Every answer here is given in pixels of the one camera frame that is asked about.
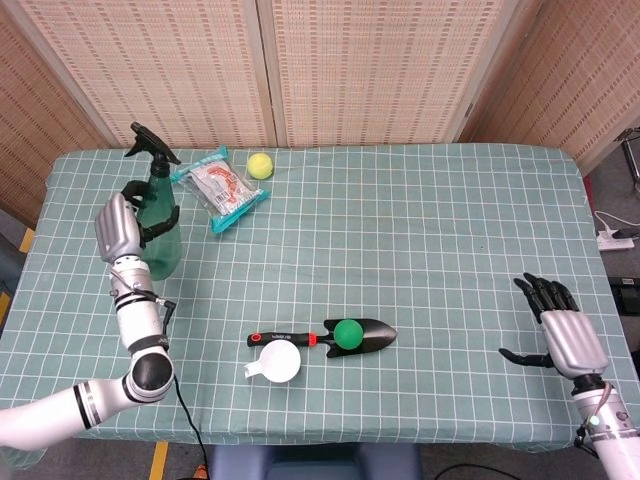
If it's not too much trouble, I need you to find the green spray bottle black trigger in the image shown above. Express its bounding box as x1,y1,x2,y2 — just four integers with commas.
123,122,182,282

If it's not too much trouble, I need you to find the green checked tablecloth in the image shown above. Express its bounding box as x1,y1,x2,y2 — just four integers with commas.
0,143,621,454

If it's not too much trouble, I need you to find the black floor device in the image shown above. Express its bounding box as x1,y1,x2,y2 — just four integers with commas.
607,274,640,316

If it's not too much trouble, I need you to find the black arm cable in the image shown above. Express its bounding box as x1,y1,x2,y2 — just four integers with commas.
112,279,210,480

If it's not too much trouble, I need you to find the blue chair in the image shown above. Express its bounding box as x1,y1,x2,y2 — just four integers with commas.
207,442,424,480

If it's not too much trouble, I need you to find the white power strip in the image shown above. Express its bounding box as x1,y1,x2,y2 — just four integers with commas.
597,227,635,252

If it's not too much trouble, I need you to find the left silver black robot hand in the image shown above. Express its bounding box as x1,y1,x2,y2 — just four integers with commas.
94,179,181,264

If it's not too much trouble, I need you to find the yellow tennis ball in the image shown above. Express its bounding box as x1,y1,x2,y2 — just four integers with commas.
247,152,275,180

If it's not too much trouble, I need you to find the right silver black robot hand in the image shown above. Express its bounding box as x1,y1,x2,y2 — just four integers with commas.
498,272,610,384

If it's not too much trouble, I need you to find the green ball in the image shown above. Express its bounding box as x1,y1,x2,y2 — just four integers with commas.
333,319,363,350

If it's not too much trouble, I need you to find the white plastic mug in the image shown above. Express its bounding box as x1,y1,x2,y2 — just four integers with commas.
243,340,302,384

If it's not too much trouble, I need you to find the teal clear snack packet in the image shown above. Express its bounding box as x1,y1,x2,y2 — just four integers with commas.
170,144,272,236

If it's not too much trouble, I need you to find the metal stand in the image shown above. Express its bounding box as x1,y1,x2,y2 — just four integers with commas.
614,127,640,191

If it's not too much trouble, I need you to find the woven bamboo screen panel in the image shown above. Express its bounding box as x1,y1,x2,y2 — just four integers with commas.
458,0,640,164
9,0,279,150
257,0,544,148
0,9,119,226

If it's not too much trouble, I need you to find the black garden trowel red ring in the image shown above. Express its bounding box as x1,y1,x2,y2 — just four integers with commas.
247,317,399,359

